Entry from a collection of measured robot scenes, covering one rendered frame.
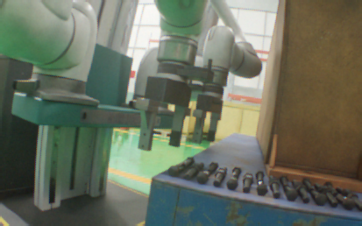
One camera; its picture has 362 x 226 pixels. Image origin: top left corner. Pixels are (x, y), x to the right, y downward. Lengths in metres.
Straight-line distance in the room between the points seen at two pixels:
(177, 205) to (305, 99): 0.39
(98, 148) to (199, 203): 0.69
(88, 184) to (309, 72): 0.93
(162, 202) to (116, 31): 0.79
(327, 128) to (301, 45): 0.21
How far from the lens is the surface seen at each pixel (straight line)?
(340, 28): 0.68
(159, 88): 0.49
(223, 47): 0.79
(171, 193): 0.39
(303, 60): 0.62
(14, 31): 0.44
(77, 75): 0.63
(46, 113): 0.58
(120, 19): 1.05
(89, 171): 1.06
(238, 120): 5.87
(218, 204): 0.37
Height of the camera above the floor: 0.75
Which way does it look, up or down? 1 degrees down
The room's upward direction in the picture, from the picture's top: 10 degrees clockwise
